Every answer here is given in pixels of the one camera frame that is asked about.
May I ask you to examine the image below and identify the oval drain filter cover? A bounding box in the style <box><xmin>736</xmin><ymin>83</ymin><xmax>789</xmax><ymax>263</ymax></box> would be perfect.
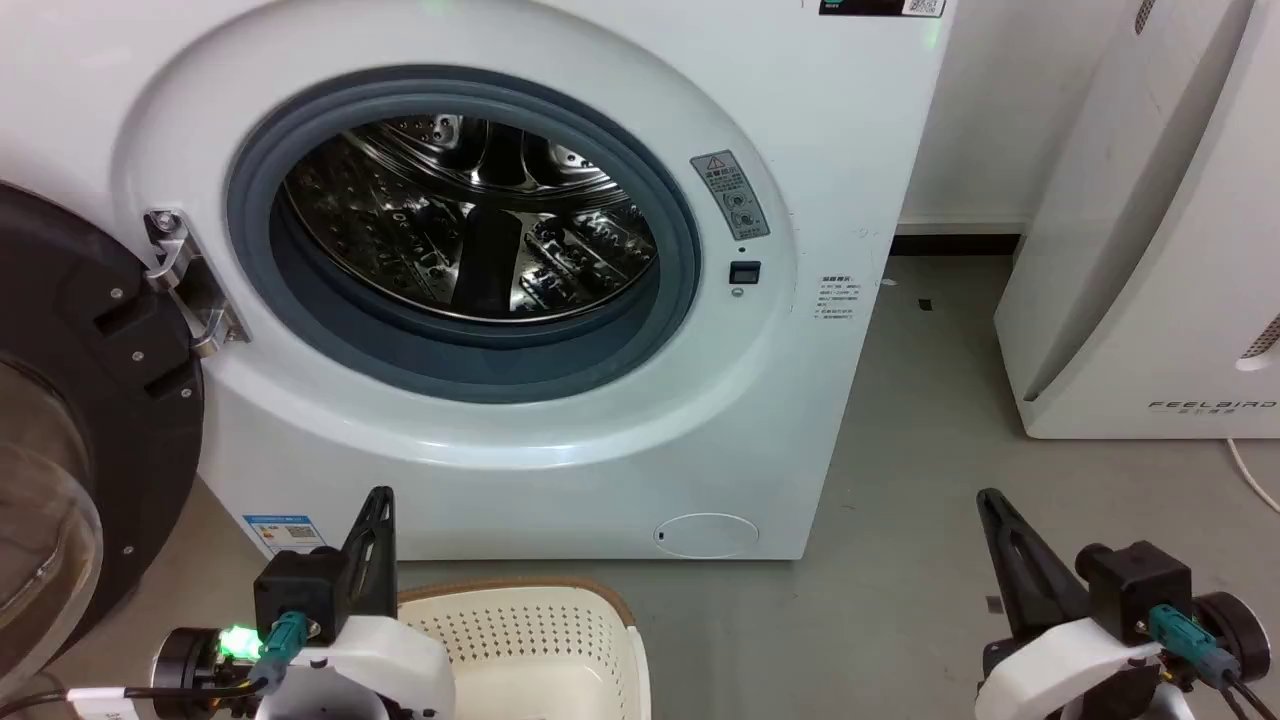
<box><xmin>654</xmin><ymin>512</ymin><xmax>761</xmax><ymax>560</ymax></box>

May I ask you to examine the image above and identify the small printed text label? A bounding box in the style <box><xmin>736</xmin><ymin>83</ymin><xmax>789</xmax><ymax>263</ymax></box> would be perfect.
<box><xmin>817</xmin><ymin>275</ymin><xmax>858</xmax><ymax>324</ymax></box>

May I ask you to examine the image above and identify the black baseboard strip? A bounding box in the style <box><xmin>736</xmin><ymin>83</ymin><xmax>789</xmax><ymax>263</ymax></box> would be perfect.
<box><xmin>889</xmin><ymin>233</ymin><xmax>1024</xmax><ymax>258</ymax></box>

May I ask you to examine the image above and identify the cream perforated laundry basket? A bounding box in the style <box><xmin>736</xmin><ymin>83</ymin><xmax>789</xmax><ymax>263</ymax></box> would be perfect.
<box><xmin>396</xmin><ymin>577</ymin><xmax>654</xmax><ymax>720</ymax></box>

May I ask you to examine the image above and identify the black round washer door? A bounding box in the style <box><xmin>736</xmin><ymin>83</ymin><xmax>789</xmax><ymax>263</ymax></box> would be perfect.
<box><xmin>0</xmin><ymin>182</ymin><xmax>207</xmax><ymax>691</ymax></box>

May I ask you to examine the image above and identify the right arm teal plug cable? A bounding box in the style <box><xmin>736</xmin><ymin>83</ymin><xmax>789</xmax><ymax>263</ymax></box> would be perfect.
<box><xmin>1147</xmin><ymin>604</ymin><xmax>1280</xmax><ymax>720</ymax></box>

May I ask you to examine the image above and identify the black QR code sticker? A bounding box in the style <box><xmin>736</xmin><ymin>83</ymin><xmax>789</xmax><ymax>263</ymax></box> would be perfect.
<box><xmin>818</xmin><ymin>0</ymin><xmax>947</xmax><ymax>18</ymax></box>

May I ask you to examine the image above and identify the metal door hinge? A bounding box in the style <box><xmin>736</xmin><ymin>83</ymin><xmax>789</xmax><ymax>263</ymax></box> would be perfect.
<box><xmin>143</xmin><ymin>208</ymin><xmax>251</xmax><ymax>359</ymax></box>

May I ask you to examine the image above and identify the stainless steel washing machine drum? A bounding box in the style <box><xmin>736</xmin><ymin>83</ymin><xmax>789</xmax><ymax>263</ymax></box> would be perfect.
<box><xmin>282</xmin><ymin>113</ymin><xmax>661</xmax><ymax>327</ymax></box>

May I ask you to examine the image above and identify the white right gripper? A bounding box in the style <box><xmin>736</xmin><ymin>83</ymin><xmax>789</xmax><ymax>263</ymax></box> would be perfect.
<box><xmin>974</xmin><ymin>488</ymin><xmax>1169</xmax><ymax>720</ymax></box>

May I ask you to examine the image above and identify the blue white energy label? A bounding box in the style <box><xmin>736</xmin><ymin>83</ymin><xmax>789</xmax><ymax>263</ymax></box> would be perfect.
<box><xmin>243</xmin><ymin>514</ymin><xmax>330</xmax><ymax>560</ymax></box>

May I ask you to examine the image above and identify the white front-load washing machine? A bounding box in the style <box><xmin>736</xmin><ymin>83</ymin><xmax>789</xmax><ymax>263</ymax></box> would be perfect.
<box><xmin>0</xmin><ymin>0</ymin><xmax>957</xmax><ymax>562</ymax></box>

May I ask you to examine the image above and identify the grey warning sticker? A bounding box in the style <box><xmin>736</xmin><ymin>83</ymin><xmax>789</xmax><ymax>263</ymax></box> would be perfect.
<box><xmin>690</xmin><ymin>150</ymin><xmax>772</xmax><ymax>242</ymax></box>

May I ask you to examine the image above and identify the white floor cable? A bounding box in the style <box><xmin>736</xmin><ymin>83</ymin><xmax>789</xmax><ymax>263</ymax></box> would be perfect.
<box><xmin>1226</xmin><ymin>438</ymin><xmax>1280</xmax><ymax>512</ymax></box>

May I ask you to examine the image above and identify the white air purifier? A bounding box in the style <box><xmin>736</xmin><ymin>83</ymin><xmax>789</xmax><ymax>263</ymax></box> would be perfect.
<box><xmin>993</xmin><ymin>0</ymin><xmax>1280</xmax><ymax>441</ymax></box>

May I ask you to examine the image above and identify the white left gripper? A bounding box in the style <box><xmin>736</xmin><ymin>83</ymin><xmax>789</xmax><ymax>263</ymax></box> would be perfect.
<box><xmin>252</xmin><ymin>486</ymin><xmax>457</xmax><ymax>720</ymax></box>

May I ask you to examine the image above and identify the grey rubber door gasket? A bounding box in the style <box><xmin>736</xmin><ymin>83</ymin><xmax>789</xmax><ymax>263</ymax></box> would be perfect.
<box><xmin>226</xmin><ymin>66</ymin><xmax>703</xmax><ymax>405</ymax></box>

